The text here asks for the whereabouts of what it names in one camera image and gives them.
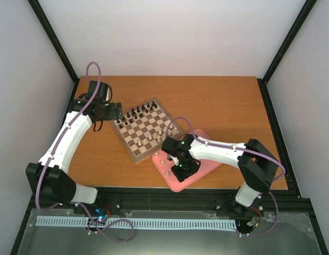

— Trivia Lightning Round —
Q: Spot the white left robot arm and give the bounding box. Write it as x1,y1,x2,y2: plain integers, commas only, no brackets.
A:
26,81,122,214

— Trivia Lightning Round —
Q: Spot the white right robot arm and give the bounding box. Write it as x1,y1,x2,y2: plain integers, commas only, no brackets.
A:
161,134,279,215

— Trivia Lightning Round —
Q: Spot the wooden chess board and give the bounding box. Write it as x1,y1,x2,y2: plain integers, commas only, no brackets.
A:
112,98,184,163

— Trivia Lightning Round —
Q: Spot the pink plastic tray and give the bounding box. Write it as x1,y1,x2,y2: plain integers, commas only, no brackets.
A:
151,129,225,192

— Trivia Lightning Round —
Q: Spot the light blue cable duct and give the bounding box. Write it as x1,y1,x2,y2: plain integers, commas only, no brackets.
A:
35,216,237,232

